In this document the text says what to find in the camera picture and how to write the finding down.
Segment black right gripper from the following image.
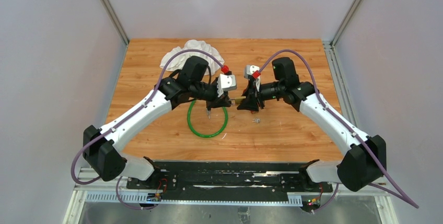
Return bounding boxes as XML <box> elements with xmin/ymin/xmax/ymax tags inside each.
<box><xmin>237</xmin><ymin>79</ymin><xmax>284</xmax><ymax>112</ymax></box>

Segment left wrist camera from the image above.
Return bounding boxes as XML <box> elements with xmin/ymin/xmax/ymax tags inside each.
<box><xmin>217</xmin><ymin>74</ymin><xmax>237</xmax><ymax>97</ymax></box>

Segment silver key bunch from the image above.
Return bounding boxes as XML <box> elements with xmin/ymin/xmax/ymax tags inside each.
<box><xmin>206</xmin><ymin>109</ymin><xmax>211</xmax><ymax>119</ymax></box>

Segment aluminium frame post left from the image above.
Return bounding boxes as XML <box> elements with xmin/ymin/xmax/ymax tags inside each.
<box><xmin>100</xmin><ymin>0</ymin><xmax>130</xmax><ymax>47</ymax></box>

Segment brass padlock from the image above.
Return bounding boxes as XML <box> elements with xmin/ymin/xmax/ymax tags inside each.
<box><xmin>230</xmin><ymin>97</ymin><xmax>245</xmax><ymax>105</ymax></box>

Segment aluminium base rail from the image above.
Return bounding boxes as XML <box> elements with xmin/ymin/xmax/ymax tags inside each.
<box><xmin>64</xmin><ymin>162</ymin><xmax>398</xmax><ymax>223</ymax></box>

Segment aluminium frame post right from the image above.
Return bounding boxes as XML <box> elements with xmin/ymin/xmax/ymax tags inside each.
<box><xmin>330</xmin><ymin>0</ymin><xmax>363</xmax><ymax>48</ymax></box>

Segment green cable lock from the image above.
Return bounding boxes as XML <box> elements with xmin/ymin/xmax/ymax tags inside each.
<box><xmin>186</xmin><ymin>100</ymin><xmax>229</xmax><ymax>138</ymax></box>

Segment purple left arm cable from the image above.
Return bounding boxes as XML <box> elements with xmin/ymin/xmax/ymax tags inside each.
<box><xmin>71</xmin><ymin>49</ymin><xmax>231</xmax><ymax>211</ymax></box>

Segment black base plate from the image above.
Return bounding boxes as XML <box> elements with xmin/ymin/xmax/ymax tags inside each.
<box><xmin>119</xmin><ymin>161</ymin><xmax>334</xmax><ymax>204</ymax></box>

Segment aluminium frame post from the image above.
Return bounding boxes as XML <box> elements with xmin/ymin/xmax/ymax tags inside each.
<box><xmin>100</xmin><ymin>0</ymin><xmax>130</xmax><ymax>47</ymax></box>
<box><xmin>330</xmin><ymin>0</ymin><xmax>363</xmax><ymax>48</ymax></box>

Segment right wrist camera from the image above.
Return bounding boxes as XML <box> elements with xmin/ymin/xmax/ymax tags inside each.
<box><xmin>243</xmin><ymin>65</ymin><xmax>261</xmax><ymax>91</ymax></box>

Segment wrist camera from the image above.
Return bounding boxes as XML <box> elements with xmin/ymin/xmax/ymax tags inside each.
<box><xmin>217</xmin><ymin>74</ymin><xmax>237</xmax><ymax>97</ymax></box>
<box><xmin>243</xmin><ymin>65</ymin><xmax>261</xmax><ymax>91</ymax></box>

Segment white crumpled cloth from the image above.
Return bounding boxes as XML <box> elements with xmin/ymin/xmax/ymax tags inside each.
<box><xmin>159</xmin><ymin>39</ymin><xmax>225</xmax><ymax>75</ymax></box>

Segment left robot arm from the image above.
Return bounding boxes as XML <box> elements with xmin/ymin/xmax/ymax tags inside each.
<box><xmin>80</xmin><ymin>56</ymin><xmax>237</xmax><ymax>189</ymax></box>

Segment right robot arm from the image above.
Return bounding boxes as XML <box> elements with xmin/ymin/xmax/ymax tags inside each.
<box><xmin>237</xmin><ymin>57</ymin><xmax>387</xmax><ymax>192</ymax></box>

